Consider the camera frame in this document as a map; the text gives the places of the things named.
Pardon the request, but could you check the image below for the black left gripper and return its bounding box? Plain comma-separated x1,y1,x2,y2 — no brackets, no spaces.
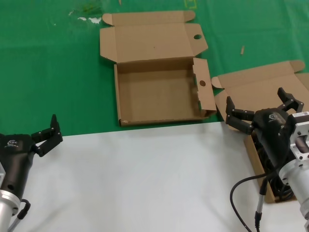
0,114,64,194

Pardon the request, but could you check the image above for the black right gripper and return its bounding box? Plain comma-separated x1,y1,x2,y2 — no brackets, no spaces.
225,87,305,170

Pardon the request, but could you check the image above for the open brown cardboard mailer box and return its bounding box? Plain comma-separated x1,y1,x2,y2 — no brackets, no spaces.
99,10,217,128
211,60,309,204

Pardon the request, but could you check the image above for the green felt table cloth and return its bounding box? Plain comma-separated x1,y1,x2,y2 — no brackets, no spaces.
0,0,309,143

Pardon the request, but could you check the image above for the clear crumpled plastic film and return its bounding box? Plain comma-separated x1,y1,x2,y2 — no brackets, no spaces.
68,4,104,25

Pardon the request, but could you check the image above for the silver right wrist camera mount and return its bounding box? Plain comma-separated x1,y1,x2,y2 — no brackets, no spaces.
288,110,309,161

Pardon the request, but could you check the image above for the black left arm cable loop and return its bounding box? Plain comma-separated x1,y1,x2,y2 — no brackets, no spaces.
16,198,31,220

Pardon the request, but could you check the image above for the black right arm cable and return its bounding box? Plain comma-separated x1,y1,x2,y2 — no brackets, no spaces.
229,172,282,232

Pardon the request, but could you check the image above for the left arm grey plug cable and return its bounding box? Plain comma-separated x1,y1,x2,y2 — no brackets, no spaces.
6,212,23,232

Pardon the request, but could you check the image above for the right arm silver plug cable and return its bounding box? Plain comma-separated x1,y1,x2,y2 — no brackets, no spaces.
254,176,270,232

